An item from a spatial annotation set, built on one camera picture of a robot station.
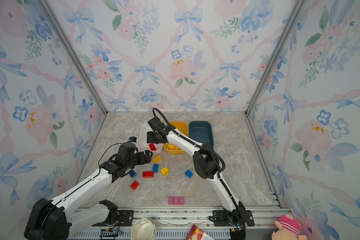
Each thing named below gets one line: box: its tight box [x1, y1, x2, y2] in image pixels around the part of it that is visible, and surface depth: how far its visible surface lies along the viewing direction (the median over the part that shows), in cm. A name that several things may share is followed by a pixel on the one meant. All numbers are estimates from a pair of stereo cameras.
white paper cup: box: [130, 219, 157, 240], surface depth 72 cm
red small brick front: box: [130, 180, 140, 190], surface depth 86 cm
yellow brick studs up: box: [153, 155, 162, 164], surface depth 96 cm
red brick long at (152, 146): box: [149, 142, 157, 151], surface depth 100 cm
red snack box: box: [186, 224, 215, 240], surface depth 68 cm
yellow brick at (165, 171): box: [160, 166, 170, 177], surface depth 90 cm
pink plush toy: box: [271, 214, 308, 240], surface depth 68 cm
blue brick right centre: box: [184, 169, 194, 179], surface depth 91 cm
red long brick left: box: [142, 171, 155, 178], surface depth 89 cm
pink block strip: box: [168, 196, 185, 205], surface depth 80 cm
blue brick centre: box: [152, 164, 160, 173], surface depth 92 cm
